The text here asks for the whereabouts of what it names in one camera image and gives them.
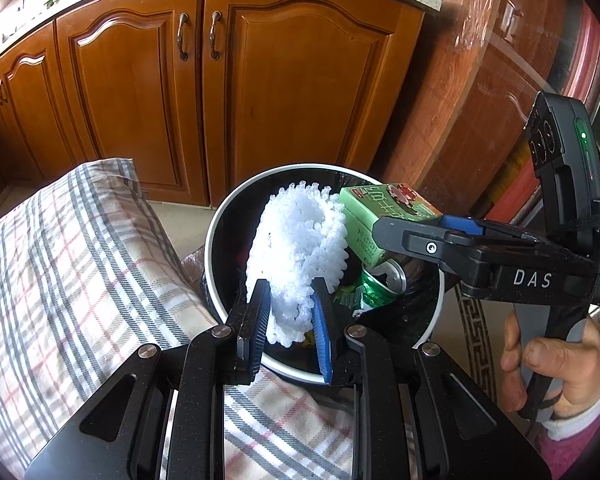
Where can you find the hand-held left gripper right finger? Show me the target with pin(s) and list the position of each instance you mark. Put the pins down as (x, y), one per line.
(322, 335)

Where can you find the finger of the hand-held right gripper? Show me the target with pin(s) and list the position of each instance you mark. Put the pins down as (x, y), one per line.
(462, 225)
(415, 240)

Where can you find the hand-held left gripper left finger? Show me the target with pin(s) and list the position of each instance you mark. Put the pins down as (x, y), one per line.
(257, 320)

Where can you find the green snack packet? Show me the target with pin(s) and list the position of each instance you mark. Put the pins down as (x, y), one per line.
(347, 296)

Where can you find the green drink carton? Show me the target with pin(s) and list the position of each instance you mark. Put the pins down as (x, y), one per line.
(375, 210)

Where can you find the crushed green drink can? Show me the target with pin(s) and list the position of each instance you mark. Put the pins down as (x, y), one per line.
(380, 291)

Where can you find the white foam fruit net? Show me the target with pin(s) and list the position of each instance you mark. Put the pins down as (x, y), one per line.
(290, 240)

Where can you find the black round trash bin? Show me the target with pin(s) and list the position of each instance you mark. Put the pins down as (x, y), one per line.
(240, 210)

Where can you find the person's right forearm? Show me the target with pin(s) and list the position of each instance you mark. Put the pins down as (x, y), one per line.
(580, 447)

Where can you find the person's right hand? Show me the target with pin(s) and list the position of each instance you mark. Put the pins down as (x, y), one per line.
(575, 365)

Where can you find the plastic wrapped wooden furniture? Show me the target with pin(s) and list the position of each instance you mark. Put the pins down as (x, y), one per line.
(455, 110)

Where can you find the patterned floor rug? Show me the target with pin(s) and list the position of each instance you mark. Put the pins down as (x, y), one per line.
(480, 340)

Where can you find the striped red cloth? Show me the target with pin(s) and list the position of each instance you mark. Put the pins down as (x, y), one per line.
(580, 55)

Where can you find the plaid blanket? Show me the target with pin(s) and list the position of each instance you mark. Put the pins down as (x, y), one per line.
(80, 285)

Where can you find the wooden kitchen cabinet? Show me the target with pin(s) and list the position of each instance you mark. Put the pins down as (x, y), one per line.
(130, 110)

